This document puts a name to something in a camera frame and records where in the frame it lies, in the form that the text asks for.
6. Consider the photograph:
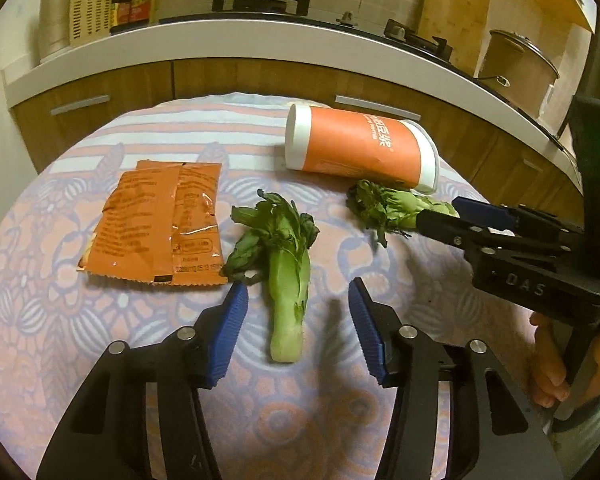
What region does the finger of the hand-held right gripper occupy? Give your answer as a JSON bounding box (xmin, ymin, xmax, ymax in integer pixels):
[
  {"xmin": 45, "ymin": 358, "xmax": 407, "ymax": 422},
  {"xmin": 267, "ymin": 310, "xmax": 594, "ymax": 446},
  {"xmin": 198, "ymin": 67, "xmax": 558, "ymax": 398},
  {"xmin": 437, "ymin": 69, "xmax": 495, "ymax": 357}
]
[
  {"xmin": 415, "ymin": 208, "xmax": 573, "ymax": 263},
  {"xmin": 451, "ymin": 196, "xmax": 588, "ymax": 242}
]

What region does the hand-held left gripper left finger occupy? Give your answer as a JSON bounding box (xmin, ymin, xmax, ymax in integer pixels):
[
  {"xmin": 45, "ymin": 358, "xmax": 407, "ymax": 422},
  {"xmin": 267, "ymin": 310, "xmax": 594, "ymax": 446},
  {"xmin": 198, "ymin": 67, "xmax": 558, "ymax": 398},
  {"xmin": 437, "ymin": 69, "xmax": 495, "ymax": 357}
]
[{"xmin": 35, "ymin": 282, "xmax": 251, "ymax": 480}]

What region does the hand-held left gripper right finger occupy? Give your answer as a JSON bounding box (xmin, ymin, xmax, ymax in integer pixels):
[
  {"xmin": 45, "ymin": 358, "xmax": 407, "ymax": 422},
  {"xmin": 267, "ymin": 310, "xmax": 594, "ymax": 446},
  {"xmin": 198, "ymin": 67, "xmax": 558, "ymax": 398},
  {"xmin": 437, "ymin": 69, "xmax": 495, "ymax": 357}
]
[{"xmin": 347, "ymin": 277, "xmax": 566, "ymax": 480}]

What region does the small green leafy vegetable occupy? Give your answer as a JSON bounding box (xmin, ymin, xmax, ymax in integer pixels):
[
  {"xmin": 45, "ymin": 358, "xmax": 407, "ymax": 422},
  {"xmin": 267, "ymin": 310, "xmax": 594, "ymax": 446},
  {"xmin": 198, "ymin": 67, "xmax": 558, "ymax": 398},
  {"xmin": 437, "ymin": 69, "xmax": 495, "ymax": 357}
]
[{"xmin": 346, "ymin": 179, "xmax": 460, "ymax": 249}]

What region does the large green bok choy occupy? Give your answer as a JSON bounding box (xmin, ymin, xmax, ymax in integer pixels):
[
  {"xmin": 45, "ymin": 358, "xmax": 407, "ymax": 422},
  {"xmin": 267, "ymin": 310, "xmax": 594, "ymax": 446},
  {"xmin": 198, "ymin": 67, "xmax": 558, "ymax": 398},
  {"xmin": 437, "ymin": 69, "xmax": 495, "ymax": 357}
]
[{"xmin": 221, "ymin": 189, "xmax": 317, "ymax": 363}]

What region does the orange seasoning sachet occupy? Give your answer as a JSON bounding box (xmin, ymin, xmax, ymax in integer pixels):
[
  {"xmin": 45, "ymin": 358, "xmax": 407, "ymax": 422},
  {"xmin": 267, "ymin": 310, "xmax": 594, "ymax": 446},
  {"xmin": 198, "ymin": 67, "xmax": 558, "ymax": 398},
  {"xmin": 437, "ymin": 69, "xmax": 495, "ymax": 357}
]
[
  {"xmin": 77, "ymin": 159, "xmax": 181, "ymax": 282},
  {"xmin": 152, "ymin": 162, "xmax": 227, "ymax": 287}
]

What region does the person's right hand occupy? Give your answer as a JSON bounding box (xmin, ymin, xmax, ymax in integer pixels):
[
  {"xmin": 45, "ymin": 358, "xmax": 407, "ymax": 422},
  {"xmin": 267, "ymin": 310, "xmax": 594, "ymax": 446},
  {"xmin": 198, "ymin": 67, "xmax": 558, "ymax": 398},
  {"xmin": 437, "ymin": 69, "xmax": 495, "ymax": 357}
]
[{"xmin": 529, "ymin": 310, "xmax": 600, "ymax": 409}]

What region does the orange canister with white caps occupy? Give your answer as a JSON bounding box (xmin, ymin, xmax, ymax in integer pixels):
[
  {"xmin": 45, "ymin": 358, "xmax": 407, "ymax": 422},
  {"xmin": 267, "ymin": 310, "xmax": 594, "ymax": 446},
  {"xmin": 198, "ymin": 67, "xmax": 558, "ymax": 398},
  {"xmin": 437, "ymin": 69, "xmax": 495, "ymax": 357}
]
[{"xmin": 285, "ymin": 102, "xmax": 439, "ymax": 195}]

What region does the beige rice cooker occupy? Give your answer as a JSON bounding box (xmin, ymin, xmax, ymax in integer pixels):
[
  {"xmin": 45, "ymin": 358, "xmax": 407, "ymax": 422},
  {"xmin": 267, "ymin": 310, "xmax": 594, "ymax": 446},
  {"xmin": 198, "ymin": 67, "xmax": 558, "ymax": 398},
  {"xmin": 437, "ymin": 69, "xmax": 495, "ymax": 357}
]
[{"xmin": 480, "ymin": 29, "xmax": 561, "ymax": 118}]

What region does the black burner grate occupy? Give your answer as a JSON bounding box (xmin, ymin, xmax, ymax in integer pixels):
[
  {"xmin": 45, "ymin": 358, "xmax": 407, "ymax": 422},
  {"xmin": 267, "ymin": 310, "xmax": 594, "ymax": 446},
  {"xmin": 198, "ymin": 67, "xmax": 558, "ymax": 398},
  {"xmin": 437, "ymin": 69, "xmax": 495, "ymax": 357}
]
[
  {"xmin": 212, "ymin": 0, "xmax": 311, "ymax": 15},
  {"xmin": 384, "ymin": 19, "xmax": 453, "ymax": 63}
]

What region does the wooden cutting board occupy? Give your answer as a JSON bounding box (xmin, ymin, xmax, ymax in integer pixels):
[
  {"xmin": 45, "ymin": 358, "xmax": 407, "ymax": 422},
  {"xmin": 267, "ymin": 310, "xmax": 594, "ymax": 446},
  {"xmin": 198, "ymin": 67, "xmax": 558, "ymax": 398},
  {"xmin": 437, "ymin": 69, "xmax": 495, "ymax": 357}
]
[{"xmin": 417, "ymin": 0, "xmax": 491, "ymax": 61}]

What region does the black glass gas stove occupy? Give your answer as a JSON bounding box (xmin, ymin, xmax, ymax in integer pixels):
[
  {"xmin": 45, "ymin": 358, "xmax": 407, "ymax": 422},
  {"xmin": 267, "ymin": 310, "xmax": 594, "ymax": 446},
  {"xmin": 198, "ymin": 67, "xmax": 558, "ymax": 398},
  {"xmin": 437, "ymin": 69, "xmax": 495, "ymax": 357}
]
[{"xmin": 157, "ymin": 0, "xmax": 567, "ymax": 151}]

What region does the wooden base cabinet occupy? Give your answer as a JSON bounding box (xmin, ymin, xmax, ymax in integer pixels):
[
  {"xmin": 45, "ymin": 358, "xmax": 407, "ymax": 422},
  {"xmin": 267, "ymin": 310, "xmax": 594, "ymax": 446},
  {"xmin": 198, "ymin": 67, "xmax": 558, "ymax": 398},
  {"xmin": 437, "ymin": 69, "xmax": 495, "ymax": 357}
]
[{"xmin": 10, "ymin": 57, "xmax": 587, "ymax": 221}]

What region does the white kitchen countertop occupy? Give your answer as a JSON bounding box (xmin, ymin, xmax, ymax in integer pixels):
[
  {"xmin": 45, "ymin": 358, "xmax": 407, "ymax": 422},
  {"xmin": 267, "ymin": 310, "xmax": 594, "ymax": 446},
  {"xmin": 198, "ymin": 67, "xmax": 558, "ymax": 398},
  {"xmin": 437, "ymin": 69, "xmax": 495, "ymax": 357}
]
[{"xmin": 2, "ymin": 7, "xmax": 583, "ymax": 196}]

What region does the yellow perforated basket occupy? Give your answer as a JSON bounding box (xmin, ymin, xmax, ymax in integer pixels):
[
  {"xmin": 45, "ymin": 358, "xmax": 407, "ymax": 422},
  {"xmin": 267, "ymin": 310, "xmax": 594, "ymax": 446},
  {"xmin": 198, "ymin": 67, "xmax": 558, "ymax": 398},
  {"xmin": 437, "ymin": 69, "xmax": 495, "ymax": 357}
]
[{"xmin": 70, "ymin": 0, "xmax": 116, "ymax": 47}]

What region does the steel cylindrical canister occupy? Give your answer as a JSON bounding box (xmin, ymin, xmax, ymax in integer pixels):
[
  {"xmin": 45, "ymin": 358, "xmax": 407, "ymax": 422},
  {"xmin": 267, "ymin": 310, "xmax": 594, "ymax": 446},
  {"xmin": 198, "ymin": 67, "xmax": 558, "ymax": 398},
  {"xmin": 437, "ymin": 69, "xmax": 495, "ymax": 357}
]
[{"xmin": 39, "ymin": 0, "xmax": 74, "ymax": 63}]

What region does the white refrigerator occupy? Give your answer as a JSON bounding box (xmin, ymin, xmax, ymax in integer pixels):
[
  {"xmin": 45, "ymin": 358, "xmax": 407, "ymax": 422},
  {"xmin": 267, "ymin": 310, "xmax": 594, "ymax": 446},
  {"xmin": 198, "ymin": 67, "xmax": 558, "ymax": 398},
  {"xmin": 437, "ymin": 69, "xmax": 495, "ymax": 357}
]
[{"xmin": 0, "ymin": 0, "xmax": 45, "ymax": 181}]

